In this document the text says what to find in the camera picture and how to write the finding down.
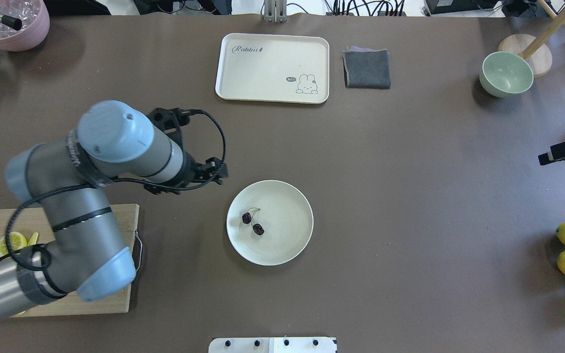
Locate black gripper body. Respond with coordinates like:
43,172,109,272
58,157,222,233
144,108,228,195

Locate dark red cherry pair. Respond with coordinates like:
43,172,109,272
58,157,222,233
241,207,265,236

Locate round cream plate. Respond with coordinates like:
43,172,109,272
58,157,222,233
226,179,314,266

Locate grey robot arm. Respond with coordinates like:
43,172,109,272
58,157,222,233
0,100,228,321

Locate cream rabbit tray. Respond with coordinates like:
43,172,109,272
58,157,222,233
215,33,330,104

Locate pink bowl with ice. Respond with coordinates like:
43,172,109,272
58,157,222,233
0,0,50,52

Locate wooden cutting board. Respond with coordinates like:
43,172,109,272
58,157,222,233
0,204,139,317

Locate lemon slice upper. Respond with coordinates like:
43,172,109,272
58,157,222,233
0,231,28,257

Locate grey folded cloth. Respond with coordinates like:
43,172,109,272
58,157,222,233
342,47,392,89

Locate pale green bowl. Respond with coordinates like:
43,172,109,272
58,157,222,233
478,51,534,98

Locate wooden stand with round base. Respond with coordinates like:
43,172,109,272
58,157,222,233
498,0,565,78

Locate metal camera post bracket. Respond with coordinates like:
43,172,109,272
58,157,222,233
262,0,288,23

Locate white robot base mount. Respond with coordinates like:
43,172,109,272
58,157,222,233
208,336,338,353

